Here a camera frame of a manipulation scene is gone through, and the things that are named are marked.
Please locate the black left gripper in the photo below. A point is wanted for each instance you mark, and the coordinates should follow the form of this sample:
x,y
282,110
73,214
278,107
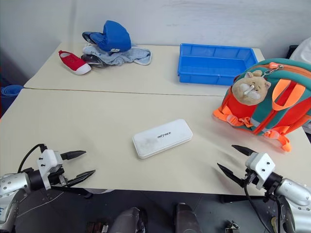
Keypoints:
x,y
57,176

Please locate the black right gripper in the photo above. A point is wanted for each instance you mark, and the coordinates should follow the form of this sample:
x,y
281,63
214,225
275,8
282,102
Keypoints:
x,y
250,180

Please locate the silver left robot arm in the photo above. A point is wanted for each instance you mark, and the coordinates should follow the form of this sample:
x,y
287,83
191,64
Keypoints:
x,y
12,182

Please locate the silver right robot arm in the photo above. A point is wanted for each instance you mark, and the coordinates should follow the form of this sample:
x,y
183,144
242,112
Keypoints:
x,y
294,191

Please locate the orange and teal backpack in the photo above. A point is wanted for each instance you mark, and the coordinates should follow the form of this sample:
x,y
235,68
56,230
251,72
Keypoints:
x,y
286,114

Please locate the white rectangular case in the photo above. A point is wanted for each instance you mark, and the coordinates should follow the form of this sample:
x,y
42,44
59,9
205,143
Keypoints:
x,y
162,138

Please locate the small metal floor part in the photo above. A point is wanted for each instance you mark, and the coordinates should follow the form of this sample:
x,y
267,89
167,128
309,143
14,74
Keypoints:
x,y
232,227

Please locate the dark rounded grey shape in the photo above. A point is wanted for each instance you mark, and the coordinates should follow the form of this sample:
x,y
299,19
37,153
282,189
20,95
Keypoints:
x,y
187,218
128,221

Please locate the blue rolled mat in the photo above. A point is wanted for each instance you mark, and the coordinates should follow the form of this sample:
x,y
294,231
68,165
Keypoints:
x,y
9,97

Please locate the blue plastic bin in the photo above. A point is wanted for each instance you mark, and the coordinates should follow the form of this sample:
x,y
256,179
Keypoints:
x,y
213,65

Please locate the red child's shoe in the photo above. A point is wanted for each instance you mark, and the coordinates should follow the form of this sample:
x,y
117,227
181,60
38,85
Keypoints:
x,y
73,61

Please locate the dark grey shoe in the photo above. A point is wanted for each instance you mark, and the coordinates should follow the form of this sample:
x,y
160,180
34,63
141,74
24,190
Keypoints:
x,y
93,61

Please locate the light blue cloth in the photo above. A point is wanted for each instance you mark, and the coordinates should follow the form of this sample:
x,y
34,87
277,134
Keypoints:
x,y
126,57

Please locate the black object behind table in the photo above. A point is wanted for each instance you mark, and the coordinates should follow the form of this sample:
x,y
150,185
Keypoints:
x,y
292,51

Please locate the white fabric object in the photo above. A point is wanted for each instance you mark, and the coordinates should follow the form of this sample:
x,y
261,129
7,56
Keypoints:
x,y
303,51

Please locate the blue cap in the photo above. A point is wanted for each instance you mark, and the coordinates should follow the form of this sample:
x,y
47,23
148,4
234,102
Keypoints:
x,y
115,36

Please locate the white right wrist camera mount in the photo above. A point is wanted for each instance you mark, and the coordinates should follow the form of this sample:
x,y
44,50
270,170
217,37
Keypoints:
x,y
261,165

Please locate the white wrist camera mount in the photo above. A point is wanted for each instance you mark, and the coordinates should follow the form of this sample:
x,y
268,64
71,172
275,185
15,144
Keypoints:
x,y
47,159
261,165

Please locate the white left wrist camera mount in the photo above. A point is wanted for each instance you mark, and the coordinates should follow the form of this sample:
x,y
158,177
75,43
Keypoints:
x,y
47,159

